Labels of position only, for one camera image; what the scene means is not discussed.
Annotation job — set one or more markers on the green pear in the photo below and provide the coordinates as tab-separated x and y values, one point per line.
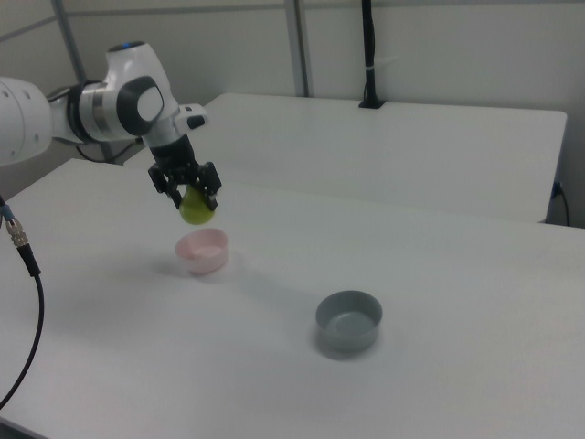
196	212

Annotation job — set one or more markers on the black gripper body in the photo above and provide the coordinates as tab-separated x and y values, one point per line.
173	157

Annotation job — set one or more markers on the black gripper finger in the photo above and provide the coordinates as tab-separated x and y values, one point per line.
211	183
165	185

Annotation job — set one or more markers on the grey partition post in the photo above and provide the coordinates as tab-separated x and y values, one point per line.
299	46
69	36

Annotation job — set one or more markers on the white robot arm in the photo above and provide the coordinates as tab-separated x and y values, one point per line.
27	123

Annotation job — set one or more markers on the grey bowl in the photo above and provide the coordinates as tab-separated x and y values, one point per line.
348	336

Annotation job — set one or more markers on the pink bowl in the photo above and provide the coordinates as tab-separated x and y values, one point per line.
203	261

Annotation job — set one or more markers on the black camera pole with base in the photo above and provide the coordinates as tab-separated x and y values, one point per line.
369	55

